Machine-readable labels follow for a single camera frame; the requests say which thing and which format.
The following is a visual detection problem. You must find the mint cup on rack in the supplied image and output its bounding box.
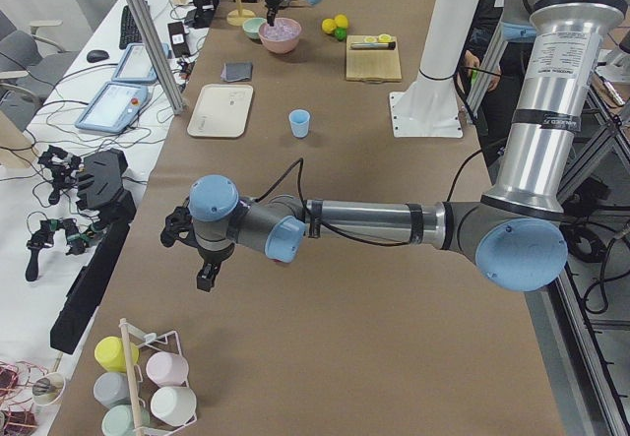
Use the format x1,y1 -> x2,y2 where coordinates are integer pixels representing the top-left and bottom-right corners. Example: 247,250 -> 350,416
101,405 -> 135,436

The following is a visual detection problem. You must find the steel muddler rod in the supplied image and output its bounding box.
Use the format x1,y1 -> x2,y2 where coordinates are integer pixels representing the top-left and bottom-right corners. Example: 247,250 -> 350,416
349,41 -> 397,50

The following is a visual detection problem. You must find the black spare gripper stand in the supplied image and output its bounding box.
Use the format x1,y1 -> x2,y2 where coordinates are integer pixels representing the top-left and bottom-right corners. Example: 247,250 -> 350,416
50,149 -> 136,354

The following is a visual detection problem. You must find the whole lemon far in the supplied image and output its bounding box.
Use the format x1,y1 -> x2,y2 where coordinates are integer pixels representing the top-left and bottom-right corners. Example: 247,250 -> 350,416
321,18 -> 337,34

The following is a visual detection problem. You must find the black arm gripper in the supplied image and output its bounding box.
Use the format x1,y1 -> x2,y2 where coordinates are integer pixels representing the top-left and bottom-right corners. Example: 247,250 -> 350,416
160,205 -> 232,292

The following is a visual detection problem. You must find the wooden glass drying rack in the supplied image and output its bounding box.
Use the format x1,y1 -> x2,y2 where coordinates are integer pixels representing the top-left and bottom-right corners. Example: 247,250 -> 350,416
226,0 -> 256,27

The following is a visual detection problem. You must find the aluminium frame post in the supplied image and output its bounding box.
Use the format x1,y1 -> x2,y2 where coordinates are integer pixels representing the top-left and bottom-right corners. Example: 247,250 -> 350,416
126,0 -> 184,115

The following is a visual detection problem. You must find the white wire cup rack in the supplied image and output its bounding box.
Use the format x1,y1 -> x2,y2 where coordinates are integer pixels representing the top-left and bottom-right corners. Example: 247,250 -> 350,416
119,318 -> 198,435

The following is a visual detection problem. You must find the seated person in black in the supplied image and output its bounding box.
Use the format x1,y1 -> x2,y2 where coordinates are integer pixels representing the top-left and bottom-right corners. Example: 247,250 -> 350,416
462,0 -> 537,166

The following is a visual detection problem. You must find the green lime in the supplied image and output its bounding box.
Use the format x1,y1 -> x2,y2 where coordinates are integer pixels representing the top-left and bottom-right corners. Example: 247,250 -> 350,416
335,28 -> 347,41

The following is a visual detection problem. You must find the wooden cutting board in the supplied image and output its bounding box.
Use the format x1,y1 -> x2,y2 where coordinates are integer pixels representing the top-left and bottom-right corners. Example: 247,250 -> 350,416
346,34 -> 403,82

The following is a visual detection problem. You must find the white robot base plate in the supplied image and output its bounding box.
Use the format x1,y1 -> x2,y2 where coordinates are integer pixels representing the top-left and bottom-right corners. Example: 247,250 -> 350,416
390,0 -> 478,139

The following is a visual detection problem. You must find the blue teach pendant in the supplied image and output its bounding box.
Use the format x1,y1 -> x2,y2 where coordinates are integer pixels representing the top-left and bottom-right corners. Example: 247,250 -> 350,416
111,42 -> 158,85
75,82 -> 149,134

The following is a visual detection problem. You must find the whole lemon near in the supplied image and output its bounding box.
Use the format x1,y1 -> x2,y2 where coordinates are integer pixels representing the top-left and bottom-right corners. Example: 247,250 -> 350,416
334,14 -> 349,30

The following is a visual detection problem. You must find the pink cup on rack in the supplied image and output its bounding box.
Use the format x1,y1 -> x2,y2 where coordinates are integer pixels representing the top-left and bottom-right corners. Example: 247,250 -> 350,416
146,351 -> 189,387

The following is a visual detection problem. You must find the light blue cup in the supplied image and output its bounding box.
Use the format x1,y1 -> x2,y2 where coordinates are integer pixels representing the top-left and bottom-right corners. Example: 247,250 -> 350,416
288,109 -> 311,139

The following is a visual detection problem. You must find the whole lemon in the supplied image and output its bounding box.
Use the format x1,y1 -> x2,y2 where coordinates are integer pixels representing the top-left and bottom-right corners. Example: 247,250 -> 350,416
334,14 -> 349,30
321,18 -> 337,34

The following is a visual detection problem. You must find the pink bowl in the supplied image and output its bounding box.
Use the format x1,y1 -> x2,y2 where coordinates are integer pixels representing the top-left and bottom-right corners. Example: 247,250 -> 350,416
258,17 -> 302,54

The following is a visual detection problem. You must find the cream rabbit tray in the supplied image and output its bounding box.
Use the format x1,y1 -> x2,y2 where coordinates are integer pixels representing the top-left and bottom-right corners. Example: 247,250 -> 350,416
187,84 -> 254,139

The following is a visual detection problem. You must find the grey cup on rack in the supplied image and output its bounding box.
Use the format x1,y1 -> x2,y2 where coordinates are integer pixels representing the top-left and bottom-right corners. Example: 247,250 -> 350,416
93,372 -> 130,408

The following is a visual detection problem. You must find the black keyboard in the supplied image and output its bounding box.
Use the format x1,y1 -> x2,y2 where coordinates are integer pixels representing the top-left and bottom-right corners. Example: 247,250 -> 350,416
118,5 -> 142,50

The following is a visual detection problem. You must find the grey folded cloth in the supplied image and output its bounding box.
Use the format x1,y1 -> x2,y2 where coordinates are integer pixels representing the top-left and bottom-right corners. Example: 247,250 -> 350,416
220,62 -> 253,83

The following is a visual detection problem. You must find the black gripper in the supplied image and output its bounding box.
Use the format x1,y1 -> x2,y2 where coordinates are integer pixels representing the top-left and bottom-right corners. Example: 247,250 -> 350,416
265,0 -> 282,25

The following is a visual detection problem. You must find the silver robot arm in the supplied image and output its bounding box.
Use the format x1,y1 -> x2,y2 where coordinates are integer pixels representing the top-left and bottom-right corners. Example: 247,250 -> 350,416
160,0 -> 629,291

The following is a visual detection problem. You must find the black computer mouse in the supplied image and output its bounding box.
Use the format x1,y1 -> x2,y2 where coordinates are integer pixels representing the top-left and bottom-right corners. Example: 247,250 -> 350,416
86,49 -> 109,63

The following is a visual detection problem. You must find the mint green bowl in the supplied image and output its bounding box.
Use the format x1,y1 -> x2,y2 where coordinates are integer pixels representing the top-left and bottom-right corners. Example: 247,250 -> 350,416
242,17 -> 266,41

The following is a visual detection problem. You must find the pile of clear ice cubes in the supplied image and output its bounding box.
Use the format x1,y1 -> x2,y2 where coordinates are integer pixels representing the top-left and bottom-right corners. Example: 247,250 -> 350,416
260,18 -> 301,41

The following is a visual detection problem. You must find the paper cup with whisk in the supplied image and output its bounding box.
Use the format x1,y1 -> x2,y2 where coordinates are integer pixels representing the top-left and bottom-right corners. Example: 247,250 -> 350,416
31,372 -> 66,406

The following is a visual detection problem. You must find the yellow cup on rack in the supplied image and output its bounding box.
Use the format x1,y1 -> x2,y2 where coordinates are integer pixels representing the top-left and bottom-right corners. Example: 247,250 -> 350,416
94,336 -> 126,372

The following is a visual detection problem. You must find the white cup on rack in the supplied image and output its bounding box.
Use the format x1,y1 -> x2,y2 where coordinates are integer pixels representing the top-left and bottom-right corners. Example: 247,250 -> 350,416
150,387 -> 197,426

